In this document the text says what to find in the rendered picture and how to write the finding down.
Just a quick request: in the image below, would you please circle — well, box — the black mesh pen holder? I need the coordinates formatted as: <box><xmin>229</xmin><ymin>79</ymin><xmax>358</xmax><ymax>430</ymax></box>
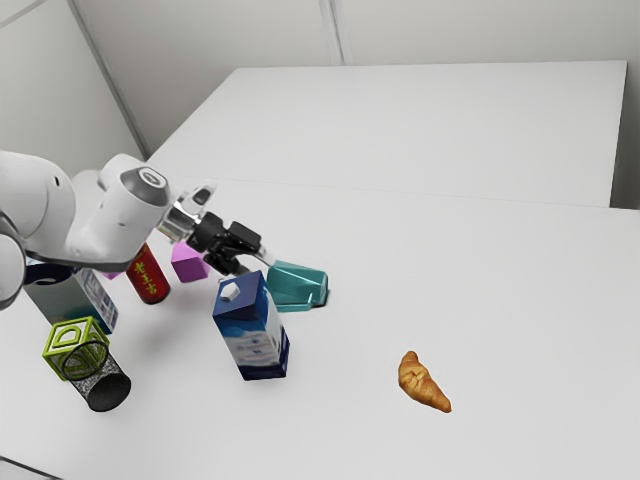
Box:
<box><xmin>60</xmin><ymin>340</ymin><xmax>133</xmax><ymax>414</ymax></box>

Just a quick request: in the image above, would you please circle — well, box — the red can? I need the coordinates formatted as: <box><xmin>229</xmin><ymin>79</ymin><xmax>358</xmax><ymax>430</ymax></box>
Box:
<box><xmin>125</xmin><ymin>242</ymin><xmax>172</xmax><ymax>306</ymax></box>

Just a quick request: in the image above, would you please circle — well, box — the croissant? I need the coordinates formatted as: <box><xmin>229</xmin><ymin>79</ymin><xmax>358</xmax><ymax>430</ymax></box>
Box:
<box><xmin>397</xmin><ymin>349</ymin><xmax>454</xmax><ymax>415</ymax></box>

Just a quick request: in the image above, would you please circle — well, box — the teal faceted mug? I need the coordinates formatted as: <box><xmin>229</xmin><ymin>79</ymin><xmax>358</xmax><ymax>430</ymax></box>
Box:
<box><xmin>265</xmin><ymin>259</ymin><xmax>330</xmax><ymax>314</ymax></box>

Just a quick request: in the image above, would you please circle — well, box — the purple block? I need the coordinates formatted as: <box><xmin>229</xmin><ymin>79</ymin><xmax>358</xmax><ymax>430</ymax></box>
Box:
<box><xmin>170</xmin><ymin>240</ymin><xmax>212</xmax><ymax>285</ymax></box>

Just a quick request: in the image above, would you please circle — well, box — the blue white milk carton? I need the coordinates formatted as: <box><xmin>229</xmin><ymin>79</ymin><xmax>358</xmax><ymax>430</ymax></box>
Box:
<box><xmin>211</xmin><ymin>269</ymin><xmax>292</xmax><ymax>383</ymax></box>

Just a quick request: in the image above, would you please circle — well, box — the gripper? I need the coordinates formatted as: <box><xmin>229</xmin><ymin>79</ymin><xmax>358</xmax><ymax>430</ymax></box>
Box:
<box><xmin>187</xmin><ymin>211</ymin><xmax>279</xmax><ymax>280</ymax></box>

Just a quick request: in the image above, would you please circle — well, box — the green letter block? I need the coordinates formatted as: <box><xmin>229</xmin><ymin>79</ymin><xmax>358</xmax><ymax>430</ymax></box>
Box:
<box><xmin>41</xmin><ymin>315</ymin><xmax>112</xmax><ymax>383</ymax></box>

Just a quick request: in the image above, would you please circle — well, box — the teal white carton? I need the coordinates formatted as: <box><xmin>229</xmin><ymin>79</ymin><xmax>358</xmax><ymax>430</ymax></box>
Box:
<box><xmin>21</xmin><ymin>258</ymin><xmax>122</xmax><ymax>337</ymax></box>

